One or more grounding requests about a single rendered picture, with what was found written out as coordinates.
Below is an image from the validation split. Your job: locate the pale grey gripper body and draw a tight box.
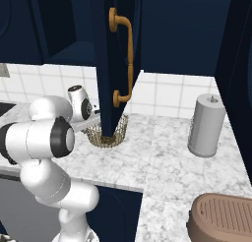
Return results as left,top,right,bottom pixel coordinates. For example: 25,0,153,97
70,113,101,134

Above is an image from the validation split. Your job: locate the navy cabinet door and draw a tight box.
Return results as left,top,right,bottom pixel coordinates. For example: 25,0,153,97
88,0,144,139

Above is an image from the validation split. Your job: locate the navy base cabinet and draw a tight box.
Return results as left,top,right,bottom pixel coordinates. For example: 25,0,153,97
86,184,145,242

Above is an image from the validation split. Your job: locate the navy tall cabinet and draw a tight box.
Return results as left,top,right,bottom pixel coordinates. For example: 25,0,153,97
214,0,252,188

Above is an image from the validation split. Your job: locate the black hob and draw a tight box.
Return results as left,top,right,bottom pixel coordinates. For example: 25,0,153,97
0,101,18,118

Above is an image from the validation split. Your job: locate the grey dishwasher front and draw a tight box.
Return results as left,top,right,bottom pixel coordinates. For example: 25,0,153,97
0,173,64,242

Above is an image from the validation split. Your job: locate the grey paper towel roll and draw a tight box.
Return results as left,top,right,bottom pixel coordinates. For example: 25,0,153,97
187,92,227,158

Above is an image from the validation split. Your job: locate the gold wire basket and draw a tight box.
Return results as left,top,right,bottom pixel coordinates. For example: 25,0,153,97
84,113,130,150

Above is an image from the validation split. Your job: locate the brass cabinet door handle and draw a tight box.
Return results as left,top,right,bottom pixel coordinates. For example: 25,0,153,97
108,7,135,109

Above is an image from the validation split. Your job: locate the navy open wall cabinet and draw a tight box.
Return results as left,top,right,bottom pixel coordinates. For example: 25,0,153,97
0,0,99,67

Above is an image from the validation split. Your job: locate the grey wall socket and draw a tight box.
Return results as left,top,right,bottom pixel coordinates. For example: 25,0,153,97
0,63,11,79

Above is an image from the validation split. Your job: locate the navy closed wall cabinet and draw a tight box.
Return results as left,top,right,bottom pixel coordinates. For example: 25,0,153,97
140,0,234,79

